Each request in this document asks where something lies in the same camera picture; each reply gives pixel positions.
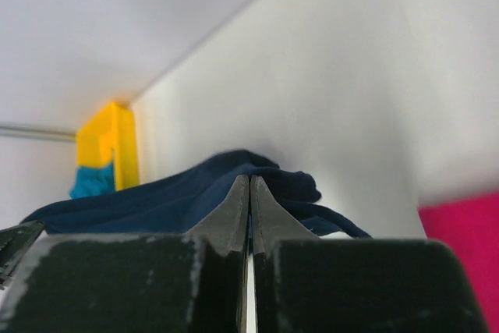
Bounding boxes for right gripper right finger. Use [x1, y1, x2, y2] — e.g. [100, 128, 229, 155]
[250, 176, 488, 332]

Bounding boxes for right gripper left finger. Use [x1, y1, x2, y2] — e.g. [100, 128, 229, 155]
[1, 175, 250, 332]

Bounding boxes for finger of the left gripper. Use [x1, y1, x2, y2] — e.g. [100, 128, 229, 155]
[0, 221, 45, 290]

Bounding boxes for navy blue t-shirt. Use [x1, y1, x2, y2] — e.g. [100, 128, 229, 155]
[24, 150, 368, 238]

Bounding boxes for teal crumpled t-shirt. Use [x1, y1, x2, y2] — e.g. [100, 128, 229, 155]
[69, 162, 115, 199]

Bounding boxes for yellow plastic bin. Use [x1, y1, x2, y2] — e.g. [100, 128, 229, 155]
[76, 102, 140, 190]

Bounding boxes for folded magenta t-shirt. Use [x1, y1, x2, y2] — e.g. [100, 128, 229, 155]
[419, 192, 498, 332]

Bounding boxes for left aluminium frame post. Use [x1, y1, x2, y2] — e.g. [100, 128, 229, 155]
[1, 124, 76, 142]

